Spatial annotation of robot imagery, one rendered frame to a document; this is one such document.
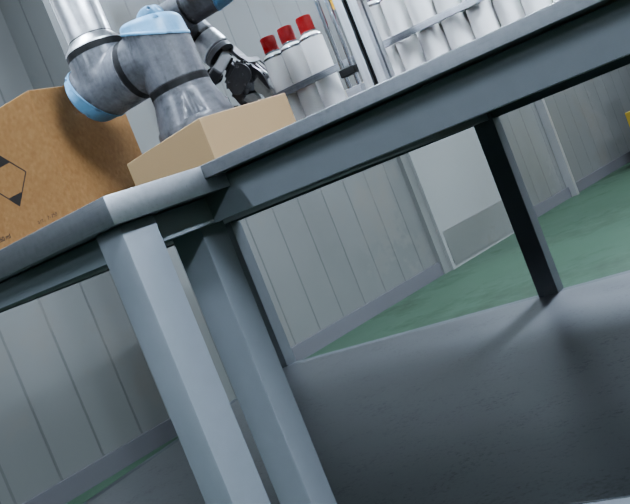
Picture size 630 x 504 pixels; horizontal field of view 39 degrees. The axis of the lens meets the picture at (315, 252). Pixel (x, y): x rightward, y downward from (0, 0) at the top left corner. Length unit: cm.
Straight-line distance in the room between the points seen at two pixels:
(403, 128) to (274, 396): 47
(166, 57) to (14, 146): 40
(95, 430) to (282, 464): 234
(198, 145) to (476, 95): 55
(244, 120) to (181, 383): 53
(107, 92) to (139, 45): 12
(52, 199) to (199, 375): 70
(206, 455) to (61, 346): 246
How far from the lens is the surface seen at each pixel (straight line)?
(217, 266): 133
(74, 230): 122
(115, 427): 372
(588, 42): 106
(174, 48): 163
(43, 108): 180
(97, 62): 171
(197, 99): 160
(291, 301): 443
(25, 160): 183
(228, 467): 122
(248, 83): 197
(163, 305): 119
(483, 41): 105
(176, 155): 153
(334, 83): 185
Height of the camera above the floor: 73
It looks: 3 degrees down
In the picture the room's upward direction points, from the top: 22 degrees counter-clockwise
